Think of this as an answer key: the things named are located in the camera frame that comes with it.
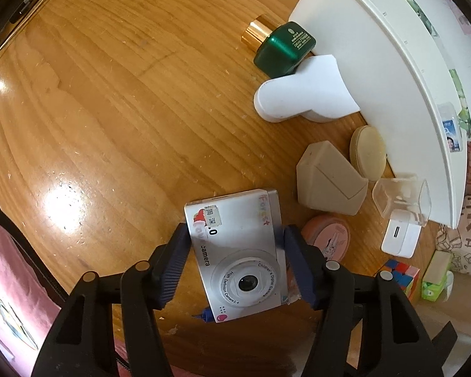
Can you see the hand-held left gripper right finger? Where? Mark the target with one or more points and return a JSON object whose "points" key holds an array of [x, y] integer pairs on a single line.
{"points": [[298, 267]]}

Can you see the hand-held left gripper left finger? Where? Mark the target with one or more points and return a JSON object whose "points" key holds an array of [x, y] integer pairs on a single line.
{"points": [[172, 267]]}

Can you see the pink round tin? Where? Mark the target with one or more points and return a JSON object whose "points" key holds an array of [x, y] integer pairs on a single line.
{"points": [[331, 237]]}

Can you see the white children's digital camera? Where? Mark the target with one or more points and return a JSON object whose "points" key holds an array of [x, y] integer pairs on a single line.
{"points": [[235, 235]]}

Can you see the colourful puzzle cube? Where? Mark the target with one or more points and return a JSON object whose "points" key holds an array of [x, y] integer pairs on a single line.
{"points": [[402, 277]]}

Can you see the white charger plug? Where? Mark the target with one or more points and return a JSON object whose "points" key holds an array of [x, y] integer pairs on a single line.
{"points": [[400, 235]]}

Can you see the white plastic storage bin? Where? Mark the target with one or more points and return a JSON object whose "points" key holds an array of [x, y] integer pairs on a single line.
{"points": [[376, 66]]}

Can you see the small blue object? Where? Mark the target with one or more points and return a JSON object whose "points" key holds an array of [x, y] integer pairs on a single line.
{"points": [[206, 316]]}

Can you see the beige diamond-shaped box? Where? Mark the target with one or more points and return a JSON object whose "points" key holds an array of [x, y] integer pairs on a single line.
{"points": [[325, 180]]}

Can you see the round beige compact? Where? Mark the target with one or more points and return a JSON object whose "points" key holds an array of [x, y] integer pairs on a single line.
{"points": [[369, 153]]}

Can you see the green tissue pack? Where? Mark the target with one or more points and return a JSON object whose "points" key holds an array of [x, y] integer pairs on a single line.
{"points": [[435, 275]]}

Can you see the pink blanket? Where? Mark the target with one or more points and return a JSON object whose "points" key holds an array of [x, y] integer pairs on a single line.
{"points": [[8, 267]]}

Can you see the printed canvas tote bag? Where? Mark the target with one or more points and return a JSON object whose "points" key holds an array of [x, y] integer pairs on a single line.
{"points": [[465, 239]]}

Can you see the white squeeze tube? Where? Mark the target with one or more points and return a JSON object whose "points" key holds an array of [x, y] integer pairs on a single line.
{"points": [[298, 94]]}

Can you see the blue white card holder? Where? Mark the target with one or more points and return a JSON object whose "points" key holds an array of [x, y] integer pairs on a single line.
{"points": [[451, 133]]}

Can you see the green bottle gold cap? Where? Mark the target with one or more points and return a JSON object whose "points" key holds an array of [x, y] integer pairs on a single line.
{"points": [[284, 49]]}

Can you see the fruit printed paper strip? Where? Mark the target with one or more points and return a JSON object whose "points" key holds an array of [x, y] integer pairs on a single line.
{"points": [[458, 90]]}

